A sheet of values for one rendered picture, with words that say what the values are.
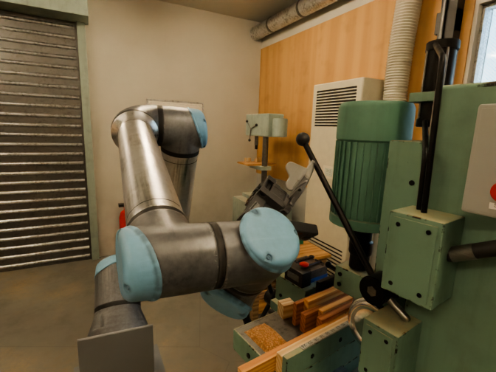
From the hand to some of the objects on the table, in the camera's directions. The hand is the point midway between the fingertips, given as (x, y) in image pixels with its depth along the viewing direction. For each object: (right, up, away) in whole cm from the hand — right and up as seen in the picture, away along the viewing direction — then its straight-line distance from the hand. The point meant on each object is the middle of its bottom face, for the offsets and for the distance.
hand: (297, 178), depth 75 cm
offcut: (-1, -40, +15) cm, 42 cm away
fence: (+20, -41, +9) cm, 47 cm away
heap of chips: (-7, -41, +4) cm, 42 cm away
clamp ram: (+10, -38, +22) cm, 45 cm away
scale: (+20, -36, +8) cm, 42 cm away
